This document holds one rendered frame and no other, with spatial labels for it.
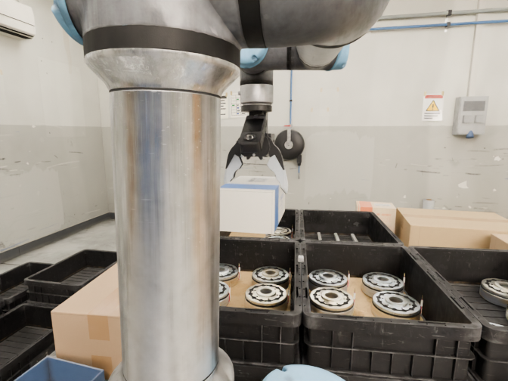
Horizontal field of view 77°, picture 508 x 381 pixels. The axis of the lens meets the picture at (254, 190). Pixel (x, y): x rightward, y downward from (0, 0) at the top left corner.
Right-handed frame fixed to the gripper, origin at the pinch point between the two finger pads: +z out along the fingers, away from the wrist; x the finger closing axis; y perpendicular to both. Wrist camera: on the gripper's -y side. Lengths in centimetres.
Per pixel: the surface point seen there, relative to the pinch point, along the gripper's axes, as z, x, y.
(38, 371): 36, 42, -23
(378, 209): 19, -40, 72
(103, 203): 83, 287, 317
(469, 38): -113, -165, 328
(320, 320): 18.5, -15.7, -19.2
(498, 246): 23, -74, 45
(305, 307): 17.9, -13.0, -16.3
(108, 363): 37, 30, -16
